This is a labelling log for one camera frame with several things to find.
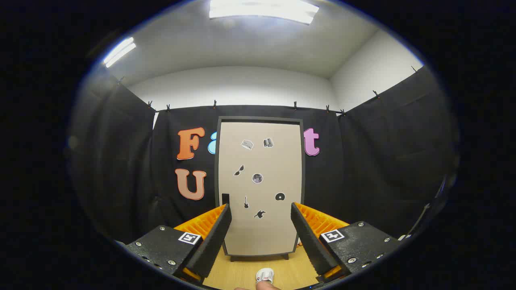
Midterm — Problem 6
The white shoe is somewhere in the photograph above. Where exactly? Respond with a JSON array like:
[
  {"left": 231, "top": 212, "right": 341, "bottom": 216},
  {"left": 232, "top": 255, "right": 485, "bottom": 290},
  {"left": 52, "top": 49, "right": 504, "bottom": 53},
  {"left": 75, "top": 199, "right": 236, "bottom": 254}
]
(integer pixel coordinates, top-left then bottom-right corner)
[{"left": 256, "top": 268, "right": 275, "bottom": 284}]

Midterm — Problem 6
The large ceiling light panel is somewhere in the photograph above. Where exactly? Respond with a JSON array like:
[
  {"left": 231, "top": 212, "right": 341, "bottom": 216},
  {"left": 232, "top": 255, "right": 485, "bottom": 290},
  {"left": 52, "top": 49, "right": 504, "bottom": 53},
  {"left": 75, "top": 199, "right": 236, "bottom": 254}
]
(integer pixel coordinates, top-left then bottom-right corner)
[{"left": 209, "top": 0, "right": 320, "bottom": 25}]

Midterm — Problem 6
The beige shoe cabinet door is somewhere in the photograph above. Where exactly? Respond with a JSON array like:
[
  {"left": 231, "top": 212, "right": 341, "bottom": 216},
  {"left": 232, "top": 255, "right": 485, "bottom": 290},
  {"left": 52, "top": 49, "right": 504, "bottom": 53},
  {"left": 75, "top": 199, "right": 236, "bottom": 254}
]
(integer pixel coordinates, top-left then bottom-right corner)
[{"left": 219, "top": 122, "right": 303, "bottom": 255}]

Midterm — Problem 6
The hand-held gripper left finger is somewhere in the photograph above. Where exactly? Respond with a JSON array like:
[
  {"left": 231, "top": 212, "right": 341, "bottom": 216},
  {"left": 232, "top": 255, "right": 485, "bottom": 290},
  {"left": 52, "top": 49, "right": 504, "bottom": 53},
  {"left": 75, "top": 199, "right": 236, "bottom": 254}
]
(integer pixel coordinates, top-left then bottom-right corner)
[{"left": 115, "top": 203, "right": 233, "bottom": 284}]

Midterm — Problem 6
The black cable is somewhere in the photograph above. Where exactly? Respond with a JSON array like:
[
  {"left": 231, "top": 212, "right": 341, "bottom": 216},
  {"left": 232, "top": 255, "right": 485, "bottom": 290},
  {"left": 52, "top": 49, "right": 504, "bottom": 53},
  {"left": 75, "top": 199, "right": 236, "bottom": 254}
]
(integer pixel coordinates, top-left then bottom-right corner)
[{"left": 405, "top": 173, "right": 448, "bottom": 240}]

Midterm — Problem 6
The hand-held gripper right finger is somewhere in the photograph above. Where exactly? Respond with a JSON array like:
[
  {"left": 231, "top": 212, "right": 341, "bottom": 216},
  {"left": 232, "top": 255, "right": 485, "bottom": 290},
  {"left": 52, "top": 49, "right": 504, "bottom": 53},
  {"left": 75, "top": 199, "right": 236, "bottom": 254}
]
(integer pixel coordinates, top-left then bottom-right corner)
[{"left": 290, "top": 202, "right": 404, "bottom": 282}]

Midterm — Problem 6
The black backdrop cloth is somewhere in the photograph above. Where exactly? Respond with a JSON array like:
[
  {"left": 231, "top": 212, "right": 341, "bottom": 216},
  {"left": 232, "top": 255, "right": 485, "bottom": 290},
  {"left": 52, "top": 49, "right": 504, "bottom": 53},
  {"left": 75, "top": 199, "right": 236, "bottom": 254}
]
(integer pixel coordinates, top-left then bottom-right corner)
[{"left": 69, "top": 66, "right": 460, "bottom": 246}]

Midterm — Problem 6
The grey shoe cabinet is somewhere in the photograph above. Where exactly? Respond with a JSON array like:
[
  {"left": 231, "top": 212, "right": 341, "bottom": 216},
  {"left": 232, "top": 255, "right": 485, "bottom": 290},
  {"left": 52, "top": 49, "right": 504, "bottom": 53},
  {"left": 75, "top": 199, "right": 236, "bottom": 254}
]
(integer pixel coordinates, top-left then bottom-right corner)
[{"left": 214, "top": 117, "right": 306, "bottom": 262}]

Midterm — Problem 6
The narrow ceiling light strip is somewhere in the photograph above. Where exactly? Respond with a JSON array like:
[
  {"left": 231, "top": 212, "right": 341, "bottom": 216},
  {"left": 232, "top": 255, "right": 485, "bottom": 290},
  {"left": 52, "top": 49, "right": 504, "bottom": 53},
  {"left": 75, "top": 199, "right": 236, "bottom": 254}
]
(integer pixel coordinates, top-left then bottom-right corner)
[{"left": 103, "top": 37, "right": 137, "bottom": 68}]

